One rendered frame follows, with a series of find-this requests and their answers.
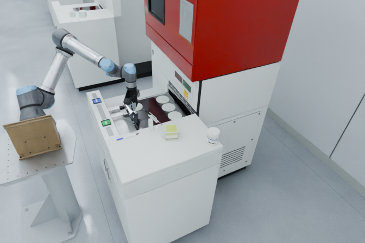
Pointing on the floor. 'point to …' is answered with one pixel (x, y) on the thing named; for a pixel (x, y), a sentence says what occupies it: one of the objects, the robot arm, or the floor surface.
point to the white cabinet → (163, 204)
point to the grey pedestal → (52, 212)
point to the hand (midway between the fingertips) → (132, 110)
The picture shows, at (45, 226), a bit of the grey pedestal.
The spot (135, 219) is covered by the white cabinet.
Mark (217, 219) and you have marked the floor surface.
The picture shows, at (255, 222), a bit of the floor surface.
